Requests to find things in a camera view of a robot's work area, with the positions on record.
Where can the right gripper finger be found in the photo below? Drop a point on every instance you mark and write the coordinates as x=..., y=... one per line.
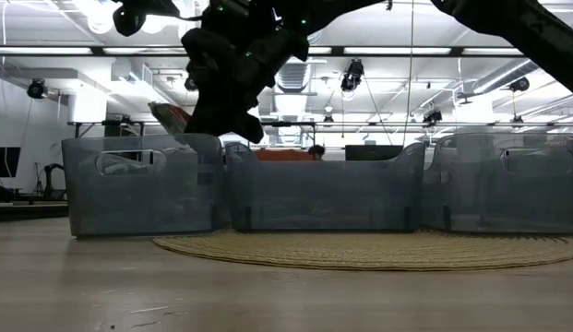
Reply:
x=212, y=115
x=249, y=124

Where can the red-ended chewy granola bar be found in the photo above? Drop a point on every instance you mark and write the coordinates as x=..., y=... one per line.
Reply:
x=168, y=117

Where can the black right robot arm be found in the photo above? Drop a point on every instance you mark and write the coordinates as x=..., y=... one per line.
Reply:
x=521, y=32

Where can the orange partition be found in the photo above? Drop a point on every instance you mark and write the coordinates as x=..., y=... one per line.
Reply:
x=281, y=155

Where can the person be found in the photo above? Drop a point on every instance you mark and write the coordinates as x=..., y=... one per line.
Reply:
x=316, y=151

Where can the translucent grey plastic bin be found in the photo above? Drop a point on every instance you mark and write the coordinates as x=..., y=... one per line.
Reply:
x=129, y=198
x=498, y=203
x=323, y=198

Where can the black ceiling spotlight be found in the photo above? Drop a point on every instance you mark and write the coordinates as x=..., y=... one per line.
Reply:
x=432, y=116
x=37, y=88
x=519, y=84
x=353, y=74

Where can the black monitor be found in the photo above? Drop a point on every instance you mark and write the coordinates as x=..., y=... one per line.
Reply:
x=373, y=153

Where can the round woven yellow placemat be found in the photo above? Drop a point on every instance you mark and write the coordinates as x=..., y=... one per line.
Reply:
x=360, y=251

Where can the black tripod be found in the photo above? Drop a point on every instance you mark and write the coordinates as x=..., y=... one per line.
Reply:
x=38, y=182

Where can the dark low table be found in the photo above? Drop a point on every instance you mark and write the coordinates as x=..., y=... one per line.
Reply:
x=27, y=209

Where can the ribbed silver air duct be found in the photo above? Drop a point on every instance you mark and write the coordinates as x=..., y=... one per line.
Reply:
x=293, y=77

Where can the long ceiling light rail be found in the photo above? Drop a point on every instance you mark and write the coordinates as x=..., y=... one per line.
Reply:
x=406, y=50

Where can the dark wall screen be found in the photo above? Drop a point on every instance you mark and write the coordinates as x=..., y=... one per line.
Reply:
x=4, y=162

